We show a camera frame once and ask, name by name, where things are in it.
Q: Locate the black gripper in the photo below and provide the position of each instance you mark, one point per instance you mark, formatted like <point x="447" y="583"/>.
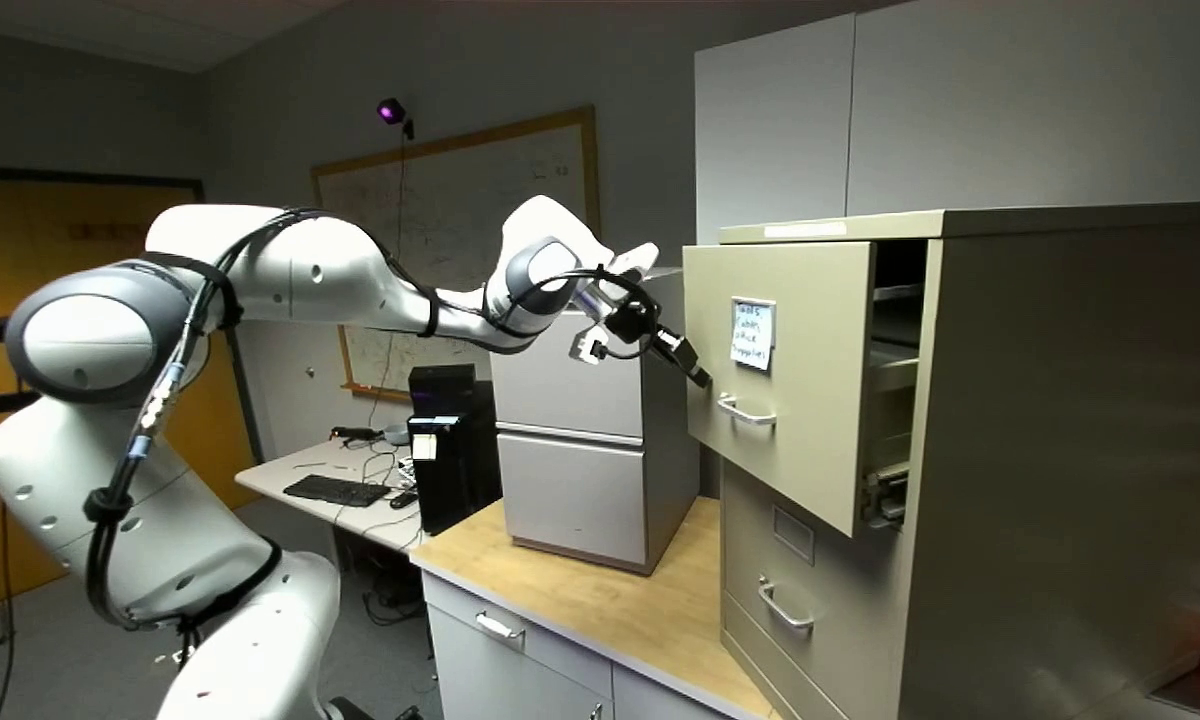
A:
<point x="634" y="323"/>

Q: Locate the beige drawer with paper label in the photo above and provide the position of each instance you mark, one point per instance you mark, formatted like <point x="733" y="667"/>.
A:
<point x="785" y="443"/>

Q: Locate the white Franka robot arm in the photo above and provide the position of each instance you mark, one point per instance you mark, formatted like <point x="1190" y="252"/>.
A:
<point x="295" y="266"/>

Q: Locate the white paper drawer label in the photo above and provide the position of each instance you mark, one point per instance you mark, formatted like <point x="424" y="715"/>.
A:
<point x="753" y="333"/>

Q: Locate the beige drawer without label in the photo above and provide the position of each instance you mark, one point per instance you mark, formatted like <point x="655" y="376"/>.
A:
<point x="815" y="600"/>

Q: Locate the small grey filing cabinet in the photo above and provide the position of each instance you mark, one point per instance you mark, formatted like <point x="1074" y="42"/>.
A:
<point x="585" y="495"/>

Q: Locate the black computer tower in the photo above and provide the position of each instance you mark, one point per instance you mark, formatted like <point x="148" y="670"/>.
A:
<point x="453" y="443"/>

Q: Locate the wood topped grey cabinet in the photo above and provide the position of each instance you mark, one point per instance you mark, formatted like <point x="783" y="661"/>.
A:
<point x="600" y="592"/>

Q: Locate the wood framed whiteboard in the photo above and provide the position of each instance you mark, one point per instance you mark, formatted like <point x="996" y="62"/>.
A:
<point x="480" y="184"/>

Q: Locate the black computer mouse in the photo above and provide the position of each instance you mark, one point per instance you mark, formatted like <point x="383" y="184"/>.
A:
<point x="401" y="502"/>

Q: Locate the black computer keyboard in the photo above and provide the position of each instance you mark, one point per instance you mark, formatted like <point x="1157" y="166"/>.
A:
<point x="336" y="491"/>

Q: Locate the white office desk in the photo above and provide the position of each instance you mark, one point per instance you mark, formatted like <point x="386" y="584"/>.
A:
<point x="320" y="462"/>

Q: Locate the beige metal filing cabinet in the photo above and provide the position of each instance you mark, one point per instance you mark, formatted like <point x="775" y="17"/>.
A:
<point x="1067" y="465"/>

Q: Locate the yellow wooden door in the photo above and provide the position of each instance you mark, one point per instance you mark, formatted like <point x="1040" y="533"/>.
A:
<point x="67" y="227"/>

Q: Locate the narrow white wall cabinet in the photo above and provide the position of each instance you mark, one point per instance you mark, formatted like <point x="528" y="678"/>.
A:
<point x="775" y="134"/>

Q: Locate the camera with purple light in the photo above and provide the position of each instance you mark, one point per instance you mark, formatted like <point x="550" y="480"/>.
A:
<point x="392" y="113"/>

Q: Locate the wide white wall cabinet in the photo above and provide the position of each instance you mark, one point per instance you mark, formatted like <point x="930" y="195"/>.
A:
<point x="1025" y="105"/>

